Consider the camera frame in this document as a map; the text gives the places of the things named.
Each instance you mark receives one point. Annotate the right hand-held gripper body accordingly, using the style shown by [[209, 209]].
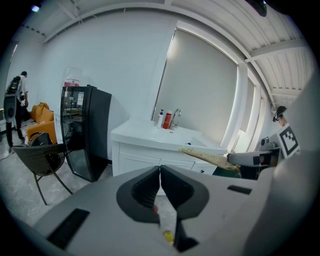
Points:
[[287, 142]]

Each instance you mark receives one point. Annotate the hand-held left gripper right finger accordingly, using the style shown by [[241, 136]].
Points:
[[185, 192]]

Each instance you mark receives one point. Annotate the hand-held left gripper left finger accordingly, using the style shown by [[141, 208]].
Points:
[[140, 195]]

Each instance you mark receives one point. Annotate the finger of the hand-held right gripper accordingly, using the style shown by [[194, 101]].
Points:
[[242, 158]]

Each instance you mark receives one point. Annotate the cream cosmetic tube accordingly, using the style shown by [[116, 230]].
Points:
[[207, 156]]

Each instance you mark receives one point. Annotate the white vanity cabinet with sink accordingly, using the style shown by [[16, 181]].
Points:
[[150, 152]]

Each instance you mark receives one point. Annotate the red bottle with white cap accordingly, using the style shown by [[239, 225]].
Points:
[[167, 121]]

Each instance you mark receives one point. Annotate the chrome faucet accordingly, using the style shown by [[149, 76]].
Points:
[[176, 118]]

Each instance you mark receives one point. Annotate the white pump bottle blue nozzle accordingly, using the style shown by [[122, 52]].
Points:
[[160, 121]]

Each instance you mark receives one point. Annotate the grey roller blind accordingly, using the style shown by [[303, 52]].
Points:
[[200, 95]]

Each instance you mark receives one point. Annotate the black glass-door fridge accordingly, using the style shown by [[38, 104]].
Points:
[[95, 130]]

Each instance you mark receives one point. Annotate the black metal-leg chair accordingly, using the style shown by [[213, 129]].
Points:
[[37, 160]]

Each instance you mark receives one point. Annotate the black bag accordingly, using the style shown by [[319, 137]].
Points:
[[41, 140]]

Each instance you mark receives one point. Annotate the orange sofa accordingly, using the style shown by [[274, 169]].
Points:
[[42, 122]]

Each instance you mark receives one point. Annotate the striped black and white cushion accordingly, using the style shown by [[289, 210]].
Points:
[[30, 126]]

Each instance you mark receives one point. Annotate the clear water barrel red label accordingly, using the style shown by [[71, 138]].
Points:
[[73, 77]]

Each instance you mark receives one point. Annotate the grey speaker on stand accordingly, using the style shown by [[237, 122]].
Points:
[[10, 112]]

